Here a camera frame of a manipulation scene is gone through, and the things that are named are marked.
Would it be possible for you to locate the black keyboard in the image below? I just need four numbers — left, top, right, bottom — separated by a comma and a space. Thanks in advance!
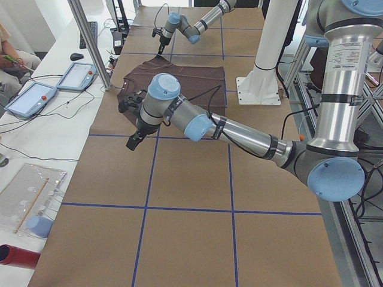
79, 21, 99, 50

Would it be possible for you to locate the brown t-shirt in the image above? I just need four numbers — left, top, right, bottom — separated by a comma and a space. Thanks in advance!
117, 56, 226, 115

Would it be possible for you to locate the clear plastic bag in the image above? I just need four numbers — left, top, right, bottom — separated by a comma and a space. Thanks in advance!
1, 164, 66, 239

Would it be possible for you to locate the brown paper table cover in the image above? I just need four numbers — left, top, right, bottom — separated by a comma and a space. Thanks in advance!
28, 5, 344, 287

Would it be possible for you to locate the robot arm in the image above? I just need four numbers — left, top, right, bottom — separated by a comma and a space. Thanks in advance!
118, 1, 382, 201
152, 0, 236, 55

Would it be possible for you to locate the blue plastic cup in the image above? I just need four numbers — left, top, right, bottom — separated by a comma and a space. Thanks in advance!
26, 216, 53, 238

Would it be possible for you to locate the far teach pendant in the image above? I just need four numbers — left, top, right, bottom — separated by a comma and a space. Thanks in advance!
56, 63, 97, 91

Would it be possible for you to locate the near teach pendant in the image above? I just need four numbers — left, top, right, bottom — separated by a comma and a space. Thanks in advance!
4, 83, 57, 118

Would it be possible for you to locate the white camera pedestal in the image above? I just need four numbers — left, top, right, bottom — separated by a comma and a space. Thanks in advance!
236, 0, 300, 105

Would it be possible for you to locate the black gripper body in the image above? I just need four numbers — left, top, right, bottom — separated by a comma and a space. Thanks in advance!
132, 118, 159, 144
159, 29, 171, 50

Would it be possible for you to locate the black computer mouse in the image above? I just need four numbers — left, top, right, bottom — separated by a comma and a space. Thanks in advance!
69, 53, 84, 61

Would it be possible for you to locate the aluminium frame post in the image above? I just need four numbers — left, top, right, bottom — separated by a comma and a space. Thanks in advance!
68, 0, 112, 91

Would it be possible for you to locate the wooden stick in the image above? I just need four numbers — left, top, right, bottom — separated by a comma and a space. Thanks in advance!
13, 178, 49, 234

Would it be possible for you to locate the red cylinder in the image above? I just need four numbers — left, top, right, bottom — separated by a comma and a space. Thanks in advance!
1, 244, 41, 269

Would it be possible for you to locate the seated person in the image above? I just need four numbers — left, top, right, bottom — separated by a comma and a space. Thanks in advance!
1, 24, 41, 94

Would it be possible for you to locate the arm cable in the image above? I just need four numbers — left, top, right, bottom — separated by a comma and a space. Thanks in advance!
154, 3, 173, 30
161, 84, 288, 156

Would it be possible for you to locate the aluminium side frame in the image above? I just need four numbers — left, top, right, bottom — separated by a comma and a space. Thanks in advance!
288, 32, 382, 286

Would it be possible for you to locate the teach pendant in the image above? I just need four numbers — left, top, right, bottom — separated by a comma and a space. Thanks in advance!
4, 83, 57, 118
56, 63, 97, 91

